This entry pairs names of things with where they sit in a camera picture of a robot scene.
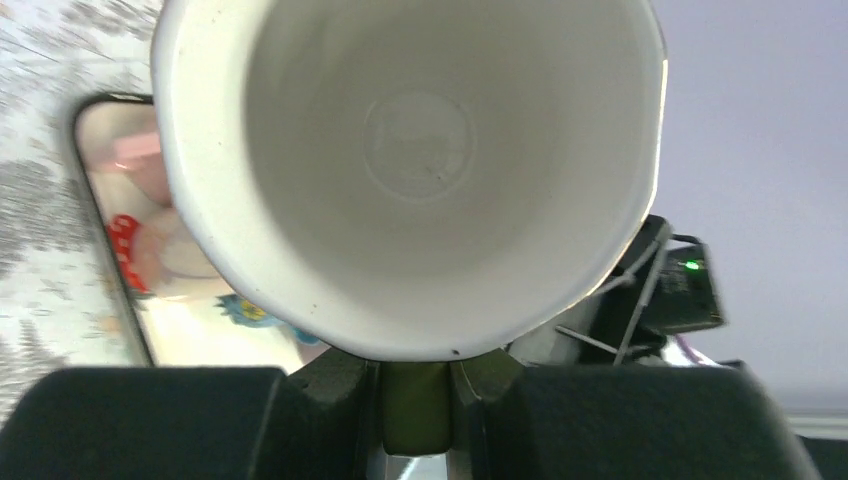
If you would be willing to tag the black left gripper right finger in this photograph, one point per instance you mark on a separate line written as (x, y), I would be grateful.
(617, 422)

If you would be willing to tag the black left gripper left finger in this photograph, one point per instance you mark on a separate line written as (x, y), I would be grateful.
(194, 423)

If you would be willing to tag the blue dotted mug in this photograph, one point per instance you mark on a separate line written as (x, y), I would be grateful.
(244, 313)

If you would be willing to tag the green octagonal mug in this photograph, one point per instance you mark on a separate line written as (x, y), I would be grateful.
(413, 182)

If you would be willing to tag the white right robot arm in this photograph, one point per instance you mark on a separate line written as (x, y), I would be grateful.
(661, 288)

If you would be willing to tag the tall pale pink mug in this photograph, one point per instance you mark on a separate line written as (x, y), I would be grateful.
(170, 264)

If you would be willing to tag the pink octagonal mug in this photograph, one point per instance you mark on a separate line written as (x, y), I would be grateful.
(139, 157)

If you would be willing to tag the white strawberry tray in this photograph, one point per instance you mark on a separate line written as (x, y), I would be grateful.
(170, 333)

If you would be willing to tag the floral tablecloth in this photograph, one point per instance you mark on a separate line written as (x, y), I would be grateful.
(61, 304)

